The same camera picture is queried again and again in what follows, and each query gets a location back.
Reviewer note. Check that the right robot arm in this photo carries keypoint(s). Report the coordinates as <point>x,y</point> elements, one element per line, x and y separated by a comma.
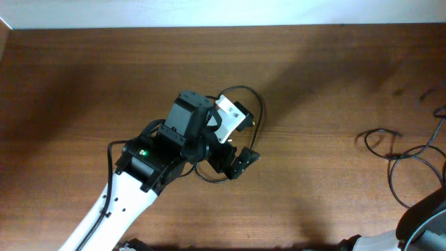
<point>422,227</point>

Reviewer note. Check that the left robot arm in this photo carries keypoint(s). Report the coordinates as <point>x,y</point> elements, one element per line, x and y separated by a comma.
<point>197,129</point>

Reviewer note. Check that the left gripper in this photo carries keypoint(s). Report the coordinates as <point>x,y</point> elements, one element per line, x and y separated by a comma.
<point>220,163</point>

